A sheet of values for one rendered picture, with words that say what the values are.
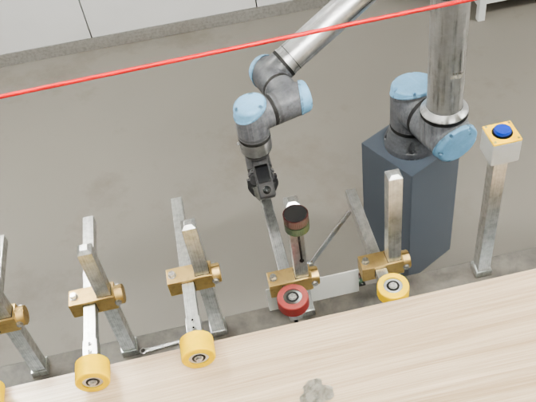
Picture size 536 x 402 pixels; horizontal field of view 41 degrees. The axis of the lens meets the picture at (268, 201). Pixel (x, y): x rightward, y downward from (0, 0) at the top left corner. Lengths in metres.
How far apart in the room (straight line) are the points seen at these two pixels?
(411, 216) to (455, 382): 1.09
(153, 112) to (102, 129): 0.28
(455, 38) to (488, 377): 0.95
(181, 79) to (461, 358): 2.77
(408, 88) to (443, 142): 0.24
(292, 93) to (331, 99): 1.87
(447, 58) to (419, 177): 0.55
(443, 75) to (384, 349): 0.88
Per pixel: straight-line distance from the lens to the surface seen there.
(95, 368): 1.74
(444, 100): 2.28
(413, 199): 2.62
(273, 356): 1.74
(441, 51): 2.17
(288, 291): 1.84
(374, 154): 2.63
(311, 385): 1.68
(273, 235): 2.02
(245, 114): 1.90
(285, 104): 1.94
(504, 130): 1.76
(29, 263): 3.40
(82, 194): 3.60
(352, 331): 1.77
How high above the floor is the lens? 2.38
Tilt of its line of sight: 46 degrees down
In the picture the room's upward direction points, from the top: 10 degrees counter-clockwise
